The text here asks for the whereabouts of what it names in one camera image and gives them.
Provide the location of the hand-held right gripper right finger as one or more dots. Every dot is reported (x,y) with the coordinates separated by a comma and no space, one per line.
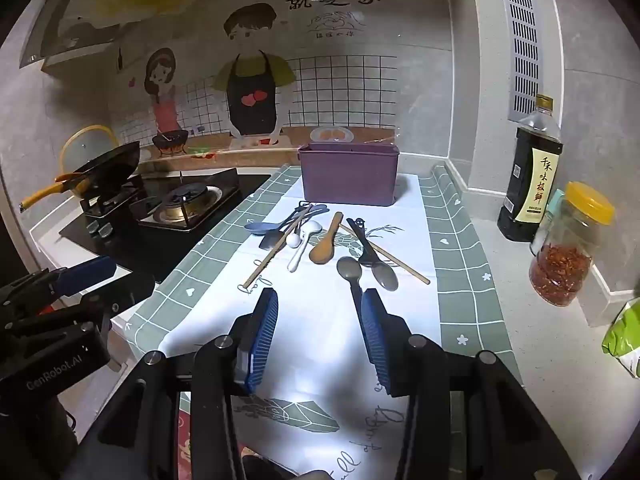
(376,340)

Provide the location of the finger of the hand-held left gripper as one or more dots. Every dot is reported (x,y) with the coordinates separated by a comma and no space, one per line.
(87,271)
(125,292)

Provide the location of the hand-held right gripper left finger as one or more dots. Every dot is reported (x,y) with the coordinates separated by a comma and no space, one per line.
(261,340)

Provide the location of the wooden chopstick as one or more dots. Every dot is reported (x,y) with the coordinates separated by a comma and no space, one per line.
(395,262)
(272,255)

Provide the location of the metal shovel-shaped spoon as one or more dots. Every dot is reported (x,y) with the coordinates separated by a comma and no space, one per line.
(271,242)

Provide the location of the wooden spoon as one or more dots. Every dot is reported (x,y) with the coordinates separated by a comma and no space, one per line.
(321,252)

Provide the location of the small white ceramic spoon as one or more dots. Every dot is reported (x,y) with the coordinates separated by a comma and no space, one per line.
(292,238)

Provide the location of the large white ceramic spoon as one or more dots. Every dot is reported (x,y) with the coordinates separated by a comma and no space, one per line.
(312,229)

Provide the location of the purple plastic utensil holder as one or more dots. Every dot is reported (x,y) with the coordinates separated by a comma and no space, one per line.
(350,175)

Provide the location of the black gas stove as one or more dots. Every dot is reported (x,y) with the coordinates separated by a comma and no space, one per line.
(150,250)

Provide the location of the green checkered printed mat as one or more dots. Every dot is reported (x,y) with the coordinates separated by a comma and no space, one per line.
(320,320)

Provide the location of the glass lid with yellow rim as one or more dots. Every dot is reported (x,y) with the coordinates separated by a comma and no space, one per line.
(87,141)

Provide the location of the chili flake jar yellow lid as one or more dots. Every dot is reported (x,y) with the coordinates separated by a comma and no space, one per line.
(560,265)

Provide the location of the dark soy sauce bottle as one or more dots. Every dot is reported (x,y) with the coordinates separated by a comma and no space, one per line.
(530,180)

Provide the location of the bottle with teal lid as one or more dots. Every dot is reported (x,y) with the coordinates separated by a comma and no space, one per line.
(555,204)

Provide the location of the green and white bag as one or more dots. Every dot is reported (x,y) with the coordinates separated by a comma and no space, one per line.
(625,335)

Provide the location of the glass range hood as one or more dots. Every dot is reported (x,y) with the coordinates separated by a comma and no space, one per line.
(100,10)

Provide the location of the white vent grille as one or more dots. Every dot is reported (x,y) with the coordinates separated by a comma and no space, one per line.
(522,50)

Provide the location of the cartoon kitchen wall poster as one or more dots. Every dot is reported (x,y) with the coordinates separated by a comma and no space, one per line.
(325,35)

